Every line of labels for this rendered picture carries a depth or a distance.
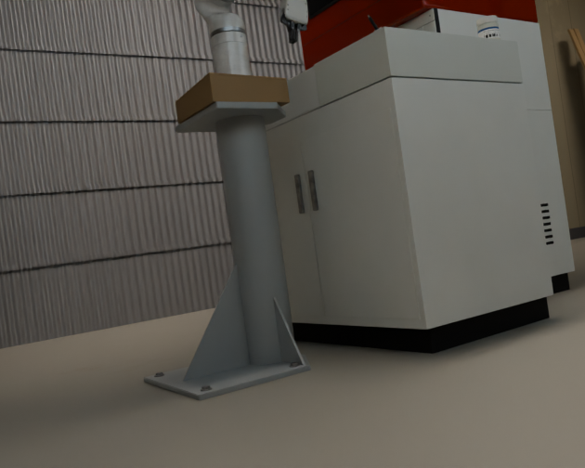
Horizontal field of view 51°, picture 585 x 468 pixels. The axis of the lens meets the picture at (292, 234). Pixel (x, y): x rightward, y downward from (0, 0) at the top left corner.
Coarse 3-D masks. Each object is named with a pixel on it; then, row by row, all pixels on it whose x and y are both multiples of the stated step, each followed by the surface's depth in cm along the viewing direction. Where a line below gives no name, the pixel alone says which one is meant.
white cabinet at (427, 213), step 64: (320, 128) 208; (384, 128) 183; (448, 128) 190; (512, 128) 208; (320, 192) 211; (384, 192) 185; (448, 192) 188; (512, 192) 205; (320, 256) 215; (384, 256) 188; (448, 256) 185; (512, 256) 202; (320, 320) 220; (384, 320) 192; (448, 320) 183; (512, 320) 204
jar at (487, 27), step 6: (480, 18) 213; (486, 18) 212; (492, 18) 212; (480, 24) 214; (486, 24) 212; (492, 24) 212; (498, 24) 214; (480, 30) 214; (486, 30) 212; (492, 30) 212; (498, 30) 213; (480, 36) 214; (486, 36) 212; (492, 36) 212; (498, 36) 212
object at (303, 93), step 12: (312, 72) 209; (288, 84) 221; (300, 84) 215; (312, 84) 209; (300, 96) 216; (312, 96) 210; (288, 108) 223; (300, 108) 217; (312, 108) 211; (288, 120) 223
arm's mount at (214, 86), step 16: (208, 80) 181; (224, 80) 183; (240, 80) 186; (256, 80) 189; (272, 80) 192; (192, 96) 191; (208, 96) 182; (224, 96) 182; (240, 96) 185; (256, 96) 188; (272, 96) 192; (288, 96) 195; (176, 112) 203; (192, 112) 193
